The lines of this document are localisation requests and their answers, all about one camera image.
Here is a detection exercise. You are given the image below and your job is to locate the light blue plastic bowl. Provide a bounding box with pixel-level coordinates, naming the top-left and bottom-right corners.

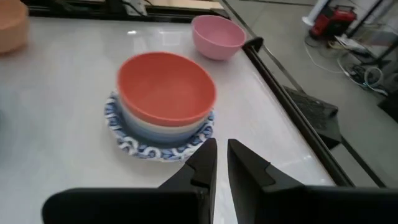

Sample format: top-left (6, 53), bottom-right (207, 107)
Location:
top-left (119, 102), bottom-right (208, 145)

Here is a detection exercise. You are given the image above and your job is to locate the white and grey cable tangle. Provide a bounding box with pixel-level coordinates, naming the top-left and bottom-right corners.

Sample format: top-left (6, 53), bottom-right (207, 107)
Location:
top-left (303, 33), bottom-right (390, 96)

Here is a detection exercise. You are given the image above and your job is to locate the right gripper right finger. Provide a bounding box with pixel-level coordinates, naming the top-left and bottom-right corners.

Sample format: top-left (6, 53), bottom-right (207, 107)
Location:
top-left (227, 138), bottom-right (398, 224)

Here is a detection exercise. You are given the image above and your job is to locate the red-orange plastic bowl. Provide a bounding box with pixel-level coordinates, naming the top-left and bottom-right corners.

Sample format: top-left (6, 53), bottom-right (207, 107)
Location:
top-left (116, 51), bottom-right (218, 128)

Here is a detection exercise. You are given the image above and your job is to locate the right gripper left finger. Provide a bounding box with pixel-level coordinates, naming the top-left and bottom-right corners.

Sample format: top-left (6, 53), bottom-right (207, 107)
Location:
top-left (41, 138), bottom-right (218, 224)

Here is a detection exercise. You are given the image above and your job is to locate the blue patterned paper bowl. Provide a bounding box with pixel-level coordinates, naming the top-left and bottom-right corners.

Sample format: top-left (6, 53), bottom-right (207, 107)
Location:
top-left (103, 91), bottom-right (216, 163)

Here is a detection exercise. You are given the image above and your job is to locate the black table frame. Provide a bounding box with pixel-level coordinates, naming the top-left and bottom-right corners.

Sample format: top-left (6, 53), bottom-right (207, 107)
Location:
top-left (21, 0), bottom-right (388, 189)

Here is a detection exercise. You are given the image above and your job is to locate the red machine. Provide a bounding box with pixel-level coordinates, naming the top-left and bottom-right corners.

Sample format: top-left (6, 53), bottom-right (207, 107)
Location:
top-left (308, 4), bottom-right (358, 40)

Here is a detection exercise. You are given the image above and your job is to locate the pink plastic bowl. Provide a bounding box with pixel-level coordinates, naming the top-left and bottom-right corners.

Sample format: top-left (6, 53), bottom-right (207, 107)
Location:
top-left (190, 14), bottom-right (248, 61)

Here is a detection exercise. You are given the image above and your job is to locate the white post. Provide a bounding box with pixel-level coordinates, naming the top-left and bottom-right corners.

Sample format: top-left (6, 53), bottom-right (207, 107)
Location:
top-left (301, 0), bottom-right (331, 27)

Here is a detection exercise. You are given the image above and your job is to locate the orange plastic bowl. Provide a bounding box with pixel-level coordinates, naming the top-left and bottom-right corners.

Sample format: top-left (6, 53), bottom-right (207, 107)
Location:
top-left (0, 0), bottom-right (30, 55)

